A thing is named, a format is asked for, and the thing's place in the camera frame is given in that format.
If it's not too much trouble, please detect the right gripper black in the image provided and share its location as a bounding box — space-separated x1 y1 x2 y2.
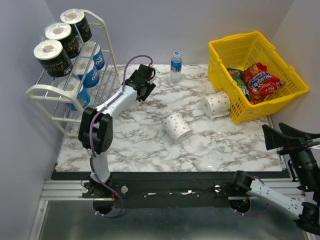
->
262 121 320 190

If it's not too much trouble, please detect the floral roll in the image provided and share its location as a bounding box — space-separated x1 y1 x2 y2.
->
201 91 231 118
163 113 193 144

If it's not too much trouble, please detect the blue sea monsters roll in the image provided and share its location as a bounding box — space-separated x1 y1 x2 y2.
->
80 41 105 71

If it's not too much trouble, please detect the black roll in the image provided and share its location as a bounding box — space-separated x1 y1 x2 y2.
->
33 39 73 78
45 22 80 59
60 8 92 43

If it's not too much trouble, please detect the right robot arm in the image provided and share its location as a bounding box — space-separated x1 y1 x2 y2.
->
230 122 320 235

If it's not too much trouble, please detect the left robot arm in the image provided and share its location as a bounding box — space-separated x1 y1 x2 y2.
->
78 64 156 199

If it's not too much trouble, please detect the white metal shelf rack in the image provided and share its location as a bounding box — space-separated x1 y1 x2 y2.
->
26 8 119 137

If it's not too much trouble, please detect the clear water bottle blue label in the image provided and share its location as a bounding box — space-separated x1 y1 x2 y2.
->
170 51 182 82

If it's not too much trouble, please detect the red snack bag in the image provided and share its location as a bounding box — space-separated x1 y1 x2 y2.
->
242 62 285 105

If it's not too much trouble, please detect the green snack bag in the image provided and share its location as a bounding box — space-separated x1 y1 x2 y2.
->
227 68 251 101

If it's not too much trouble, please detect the yellow plastic shopping basket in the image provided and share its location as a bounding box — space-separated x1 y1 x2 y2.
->
207 31 309 124

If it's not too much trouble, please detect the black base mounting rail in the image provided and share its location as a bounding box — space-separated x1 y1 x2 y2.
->
51 171 235 213

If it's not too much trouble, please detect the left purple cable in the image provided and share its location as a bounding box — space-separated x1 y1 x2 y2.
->
89 54 154 218

